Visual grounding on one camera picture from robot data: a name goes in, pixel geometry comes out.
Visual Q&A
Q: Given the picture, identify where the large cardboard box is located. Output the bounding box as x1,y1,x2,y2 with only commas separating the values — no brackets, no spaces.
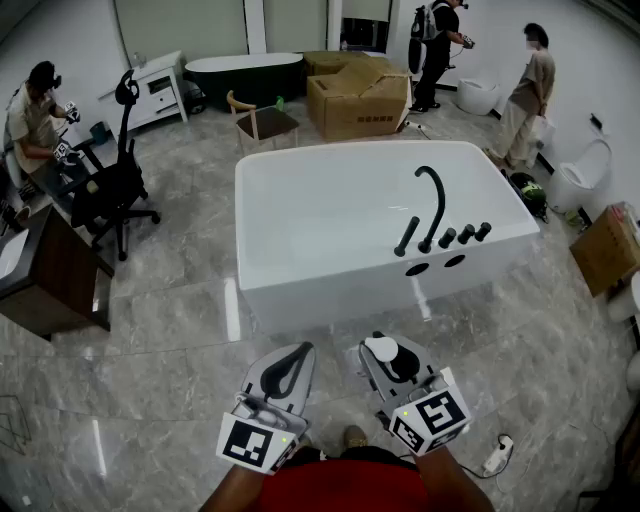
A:
305,57,413,143

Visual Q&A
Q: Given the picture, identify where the tall white toilet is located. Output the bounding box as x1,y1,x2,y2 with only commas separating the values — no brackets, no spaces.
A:
547,138,614,215

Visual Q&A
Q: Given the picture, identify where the flat cardboard box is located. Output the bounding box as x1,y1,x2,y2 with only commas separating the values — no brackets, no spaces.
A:
302,49,372,77

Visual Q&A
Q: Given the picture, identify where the wooden chair with dark seat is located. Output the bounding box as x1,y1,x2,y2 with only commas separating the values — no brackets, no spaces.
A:
226,89,301,157

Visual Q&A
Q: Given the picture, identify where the cardboard box with red print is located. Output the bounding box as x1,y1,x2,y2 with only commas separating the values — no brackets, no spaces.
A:
569,201,640,299

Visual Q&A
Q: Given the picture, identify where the black and green helmet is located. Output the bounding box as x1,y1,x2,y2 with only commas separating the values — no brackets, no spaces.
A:
508,172,550,219

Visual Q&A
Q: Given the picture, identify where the dark oval bathtub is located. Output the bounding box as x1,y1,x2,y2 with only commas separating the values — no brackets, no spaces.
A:
184,52,305,114

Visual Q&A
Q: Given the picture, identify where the dark wooden vanity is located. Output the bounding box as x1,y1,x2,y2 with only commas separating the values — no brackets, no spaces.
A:
0,204,116,342

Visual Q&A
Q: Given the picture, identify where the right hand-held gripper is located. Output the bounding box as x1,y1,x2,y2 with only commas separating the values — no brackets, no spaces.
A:
358,335,473,456

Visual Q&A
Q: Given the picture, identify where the black office chair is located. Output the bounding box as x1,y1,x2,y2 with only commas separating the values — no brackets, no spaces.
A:
69,69,162,262

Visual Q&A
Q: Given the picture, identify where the person's right forearm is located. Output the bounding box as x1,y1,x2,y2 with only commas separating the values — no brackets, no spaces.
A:
414,444,496,512

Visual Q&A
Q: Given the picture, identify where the white bathtub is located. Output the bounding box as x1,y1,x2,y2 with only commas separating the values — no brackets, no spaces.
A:
234,139,541,335

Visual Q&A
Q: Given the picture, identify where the white cabinet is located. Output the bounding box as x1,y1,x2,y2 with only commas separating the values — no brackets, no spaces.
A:
97,49,190,134

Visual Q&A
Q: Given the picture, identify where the white power strip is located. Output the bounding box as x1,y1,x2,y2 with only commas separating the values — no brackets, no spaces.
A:
482,434,515,478

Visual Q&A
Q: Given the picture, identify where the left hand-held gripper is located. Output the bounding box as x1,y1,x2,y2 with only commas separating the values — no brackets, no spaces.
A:
215,342,317,475

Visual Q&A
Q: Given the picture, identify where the person's red shirt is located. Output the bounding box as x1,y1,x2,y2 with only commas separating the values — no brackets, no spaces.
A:
259,458,431,512

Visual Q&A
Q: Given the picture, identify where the black hand shower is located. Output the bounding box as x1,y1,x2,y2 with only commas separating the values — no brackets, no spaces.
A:
393,216,422,258

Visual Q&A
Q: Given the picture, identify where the round white toilet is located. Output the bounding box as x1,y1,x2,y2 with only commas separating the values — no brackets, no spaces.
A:
457,77,502,117

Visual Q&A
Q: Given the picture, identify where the person's left forearm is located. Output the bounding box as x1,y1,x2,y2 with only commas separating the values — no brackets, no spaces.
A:
199,462,281,512

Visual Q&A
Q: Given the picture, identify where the dark window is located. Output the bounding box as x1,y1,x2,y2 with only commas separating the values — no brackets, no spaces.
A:
341,17,392,52

